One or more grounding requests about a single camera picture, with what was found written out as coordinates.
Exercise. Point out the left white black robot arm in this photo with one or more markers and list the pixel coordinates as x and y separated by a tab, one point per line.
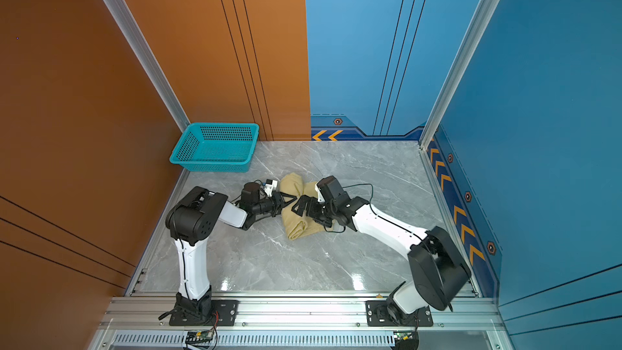
191	223

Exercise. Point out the left circuit board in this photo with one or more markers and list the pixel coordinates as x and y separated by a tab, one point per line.
200	339

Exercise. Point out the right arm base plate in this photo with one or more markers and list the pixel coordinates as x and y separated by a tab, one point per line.
381	313

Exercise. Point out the khaki long pants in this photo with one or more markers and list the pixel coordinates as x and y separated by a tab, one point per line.
295	221

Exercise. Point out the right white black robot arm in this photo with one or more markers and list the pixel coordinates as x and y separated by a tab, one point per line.
438	268

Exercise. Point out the aluminium front rail frame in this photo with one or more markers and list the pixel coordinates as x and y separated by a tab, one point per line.
299	320

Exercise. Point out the circuit board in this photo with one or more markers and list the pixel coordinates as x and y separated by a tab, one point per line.
200	339
406	340

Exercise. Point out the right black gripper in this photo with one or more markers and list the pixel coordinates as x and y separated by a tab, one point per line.
310	213

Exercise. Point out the teal plastic basket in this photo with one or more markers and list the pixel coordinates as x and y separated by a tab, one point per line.
216	147

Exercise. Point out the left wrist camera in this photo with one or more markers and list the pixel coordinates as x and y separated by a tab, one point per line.
270	186

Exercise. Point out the right aluminium corner post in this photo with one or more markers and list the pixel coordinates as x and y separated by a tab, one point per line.
475	31

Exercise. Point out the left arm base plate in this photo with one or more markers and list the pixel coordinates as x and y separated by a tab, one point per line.
219	313

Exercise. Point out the left aluminium corner post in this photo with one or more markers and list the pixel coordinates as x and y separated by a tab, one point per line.
134	36

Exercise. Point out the aluminium corner post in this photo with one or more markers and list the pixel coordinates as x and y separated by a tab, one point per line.
475	31
134	36

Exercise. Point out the right circuit board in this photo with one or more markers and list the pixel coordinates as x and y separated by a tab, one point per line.
406	340

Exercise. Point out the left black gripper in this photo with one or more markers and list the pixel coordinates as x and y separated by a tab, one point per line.
279	202

